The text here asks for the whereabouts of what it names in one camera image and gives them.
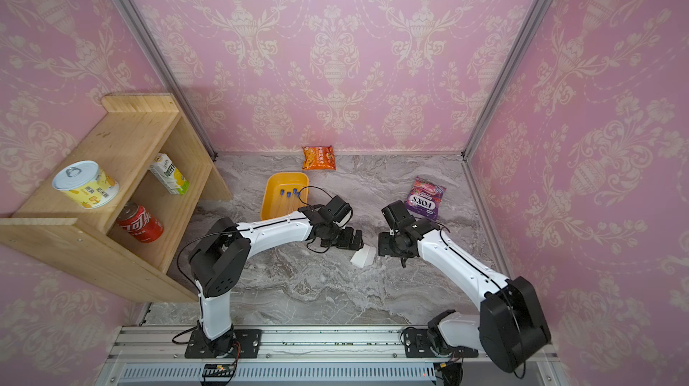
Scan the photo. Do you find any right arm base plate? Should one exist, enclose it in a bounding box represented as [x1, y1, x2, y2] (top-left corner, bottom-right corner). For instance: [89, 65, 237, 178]
[399, 327, 479, 359]

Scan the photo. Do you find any aluminium corner post right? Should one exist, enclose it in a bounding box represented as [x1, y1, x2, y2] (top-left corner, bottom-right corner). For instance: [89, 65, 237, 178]
[463, 0, 553, 163]

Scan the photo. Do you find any purple candy bag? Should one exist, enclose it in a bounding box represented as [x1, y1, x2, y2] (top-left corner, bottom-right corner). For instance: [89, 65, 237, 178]
[405, 177, 446, 221]

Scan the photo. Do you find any yellow plastic tray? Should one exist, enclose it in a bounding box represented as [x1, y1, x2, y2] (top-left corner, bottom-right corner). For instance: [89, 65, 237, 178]
[260, 172, 310, 220]

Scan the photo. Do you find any aluminium corner post left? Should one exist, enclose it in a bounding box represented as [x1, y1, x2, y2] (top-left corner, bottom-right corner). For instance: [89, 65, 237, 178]
[113, 0, 218, 162]

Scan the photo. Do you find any orange snack bag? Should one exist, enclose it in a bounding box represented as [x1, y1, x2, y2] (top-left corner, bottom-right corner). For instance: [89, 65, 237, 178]
[303, 145, 337, 171]

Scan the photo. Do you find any wooden shelf unit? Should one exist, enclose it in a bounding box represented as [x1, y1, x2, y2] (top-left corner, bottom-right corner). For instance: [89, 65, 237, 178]
[1, 93, 233, 303]

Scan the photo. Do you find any green white drink carton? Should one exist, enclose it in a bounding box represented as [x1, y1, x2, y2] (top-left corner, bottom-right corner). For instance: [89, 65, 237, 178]
[149, 153, 189, 195]

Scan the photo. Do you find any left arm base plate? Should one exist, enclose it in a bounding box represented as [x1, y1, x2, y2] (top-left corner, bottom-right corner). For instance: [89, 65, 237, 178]
[185, 329, 262, 359]

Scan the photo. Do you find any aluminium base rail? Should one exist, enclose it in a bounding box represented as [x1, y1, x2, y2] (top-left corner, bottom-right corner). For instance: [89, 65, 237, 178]
[97, 325, 567, 385]

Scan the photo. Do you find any yellow tin can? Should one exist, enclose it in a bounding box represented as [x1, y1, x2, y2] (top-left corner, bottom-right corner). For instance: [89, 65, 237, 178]
[52, 161, 120, 209]

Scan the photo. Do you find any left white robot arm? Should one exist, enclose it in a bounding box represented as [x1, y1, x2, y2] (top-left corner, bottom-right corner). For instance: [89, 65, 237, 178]
[188, 196, 364, 355]

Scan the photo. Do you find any aluminium corner post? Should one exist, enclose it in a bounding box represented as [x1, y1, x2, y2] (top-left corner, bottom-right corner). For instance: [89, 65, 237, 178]
[463, 0, 553, 163]
[113, 0, 218, 162]

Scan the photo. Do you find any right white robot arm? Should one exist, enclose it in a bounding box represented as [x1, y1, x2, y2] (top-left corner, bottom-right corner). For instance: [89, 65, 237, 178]
[379, 201, 552, 373]

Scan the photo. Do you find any red cola can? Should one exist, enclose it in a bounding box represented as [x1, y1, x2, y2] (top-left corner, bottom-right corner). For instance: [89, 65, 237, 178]
[116, 201, 164, 243]

